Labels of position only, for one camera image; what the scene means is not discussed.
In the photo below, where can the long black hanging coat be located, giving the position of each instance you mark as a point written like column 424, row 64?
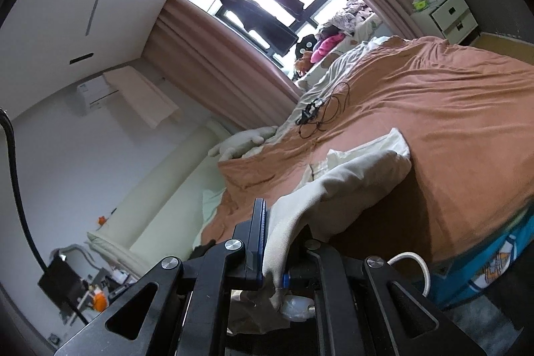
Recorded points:
column 258, row 20

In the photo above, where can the brown plush toy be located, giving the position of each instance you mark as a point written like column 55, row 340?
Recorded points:
column 303, row 63

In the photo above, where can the brown blanket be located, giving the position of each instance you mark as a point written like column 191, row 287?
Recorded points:
column 459, row 110

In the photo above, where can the black plush toy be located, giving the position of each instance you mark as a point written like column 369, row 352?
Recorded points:
column 306, row 44

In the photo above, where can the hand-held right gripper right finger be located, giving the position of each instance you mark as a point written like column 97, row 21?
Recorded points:
column 329, row 264

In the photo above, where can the light green pillow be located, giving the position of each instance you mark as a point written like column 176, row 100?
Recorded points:
column 210, row 206

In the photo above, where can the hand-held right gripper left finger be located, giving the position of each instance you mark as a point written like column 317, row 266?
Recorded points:
column 260, row 231

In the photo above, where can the teal cartoon bed sheet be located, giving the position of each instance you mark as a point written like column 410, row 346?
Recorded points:
column 500, row 256

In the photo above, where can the white nightstand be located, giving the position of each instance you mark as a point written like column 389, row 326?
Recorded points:
column 450, row 20

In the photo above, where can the pile of clothes at window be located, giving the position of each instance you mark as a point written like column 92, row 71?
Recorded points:
column 363, row 28

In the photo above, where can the cream padded bed headboard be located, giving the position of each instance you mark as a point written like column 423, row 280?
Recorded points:
column 167, row 189

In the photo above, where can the white bedding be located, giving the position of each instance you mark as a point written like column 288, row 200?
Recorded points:
column 333, row 76

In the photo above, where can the small orange toy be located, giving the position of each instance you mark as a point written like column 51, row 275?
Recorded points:
column 100, row 299

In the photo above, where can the small green item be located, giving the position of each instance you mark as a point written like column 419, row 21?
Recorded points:
column 420, row 3

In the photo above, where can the cream zip jacket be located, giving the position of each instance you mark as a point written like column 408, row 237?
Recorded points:
column 354, row 176

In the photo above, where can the beige plush toy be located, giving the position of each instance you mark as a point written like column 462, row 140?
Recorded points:
column 242, row 141

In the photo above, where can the pink plush toy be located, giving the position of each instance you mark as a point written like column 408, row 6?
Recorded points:
column 327, row 45

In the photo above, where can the cream hanging cloth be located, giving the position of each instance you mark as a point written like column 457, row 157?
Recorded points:
column 142, row 97

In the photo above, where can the black device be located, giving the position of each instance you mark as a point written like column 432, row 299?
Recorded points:
column 60, row 283

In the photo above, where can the white air conditioner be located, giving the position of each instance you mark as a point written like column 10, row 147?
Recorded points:
column 94, row 95

